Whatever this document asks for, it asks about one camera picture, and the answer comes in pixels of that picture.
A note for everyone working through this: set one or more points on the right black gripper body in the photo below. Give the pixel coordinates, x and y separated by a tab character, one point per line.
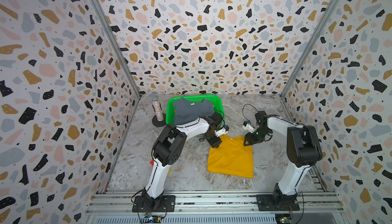
256	136

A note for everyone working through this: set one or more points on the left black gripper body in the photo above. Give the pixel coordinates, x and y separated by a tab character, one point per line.
214	141

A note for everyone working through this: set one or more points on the yellow t-shirt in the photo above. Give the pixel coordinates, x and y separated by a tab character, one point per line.
231	158

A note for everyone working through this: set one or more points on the green plastic basket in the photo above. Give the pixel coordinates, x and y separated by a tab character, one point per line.
170	109

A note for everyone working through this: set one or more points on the grey t-shirt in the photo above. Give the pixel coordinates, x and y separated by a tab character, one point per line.
187	112

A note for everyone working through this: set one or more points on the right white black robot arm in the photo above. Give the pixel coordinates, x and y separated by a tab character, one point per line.
302	148

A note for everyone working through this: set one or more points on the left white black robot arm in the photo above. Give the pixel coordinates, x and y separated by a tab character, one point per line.
168	147

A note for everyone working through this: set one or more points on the sprinkle-filled clear bottle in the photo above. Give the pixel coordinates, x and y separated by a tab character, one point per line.
159	119

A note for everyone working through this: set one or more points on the right circuit board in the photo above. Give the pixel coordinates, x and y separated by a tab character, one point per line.
283	219

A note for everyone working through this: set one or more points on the circuit board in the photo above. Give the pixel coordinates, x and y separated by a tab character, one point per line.
152	218
283	219

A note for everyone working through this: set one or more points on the left circuit board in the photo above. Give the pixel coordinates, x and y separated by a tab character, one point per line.
152	218

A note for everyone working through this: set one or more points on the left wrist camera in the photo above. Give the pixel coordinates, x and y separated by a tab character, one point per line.
223	131

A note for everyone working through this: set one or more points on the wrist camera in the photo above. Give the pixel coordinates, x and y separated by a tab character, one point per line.
248	126
223	131

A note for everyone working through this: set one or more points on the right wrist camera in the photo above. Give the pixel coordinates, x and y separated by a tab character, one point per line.
248	126

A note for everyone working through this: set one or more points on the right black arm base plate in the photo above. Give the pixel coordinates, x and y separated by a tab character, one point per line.
270	202

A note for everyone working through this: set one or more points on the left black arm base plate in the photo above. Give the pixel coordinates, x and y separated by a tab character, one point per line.
163	203

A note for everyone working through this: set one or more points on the aluminium rail frame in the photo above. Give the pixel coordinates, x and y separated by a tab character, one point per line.
215	207

